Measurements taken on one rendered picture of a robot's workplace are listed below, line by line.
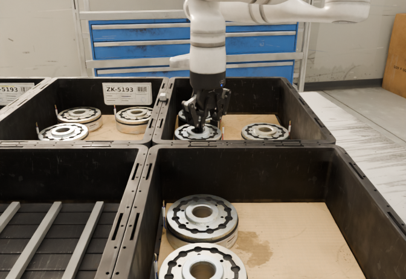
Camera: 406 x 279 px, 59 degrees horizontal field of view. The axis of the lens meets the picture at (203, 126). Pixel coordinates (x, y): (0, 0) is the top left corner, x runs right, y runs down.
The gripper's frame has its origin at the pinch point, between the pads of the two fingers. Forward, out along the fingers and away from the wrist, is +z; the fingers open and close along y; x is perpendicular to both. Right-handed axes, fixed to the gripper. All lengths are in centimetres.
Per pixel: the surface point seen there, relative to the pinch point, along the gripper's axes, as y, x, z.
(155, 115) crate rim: -13.9, 0.9, -7.7
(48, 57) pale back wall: 92, 275, 39
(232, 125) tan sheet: 10.9, 1.4, 2.3
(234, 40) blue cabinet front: 161, 117, 14
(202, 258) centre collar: -30.5, -26.4, -1.4
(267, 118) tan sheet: 20.5, -2.5, 2.3
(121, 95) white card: -3.2, 27.3, -3.1
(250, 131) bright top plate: 4.8, -8.1, -0.9
